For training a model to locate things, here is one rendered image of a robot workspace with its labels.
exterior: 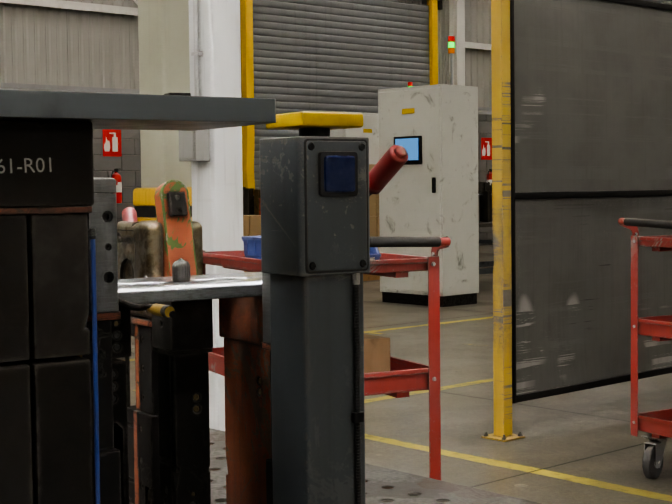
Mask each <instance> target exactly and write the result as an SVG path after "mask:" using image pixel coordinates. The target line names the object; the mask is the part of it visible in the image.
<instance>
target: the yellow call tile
mask: <svg viewBox="0 0 672 504"><path fill-rule="evenodd" d="M363 125H364V121H363V114H362V113H345V112H309V111H302V112H293V113H283V114H276V123H270V124H266V128H267V129H269V130H299V136H318V137H330V130H337V129H349V128H361V127H363Z"/></svg>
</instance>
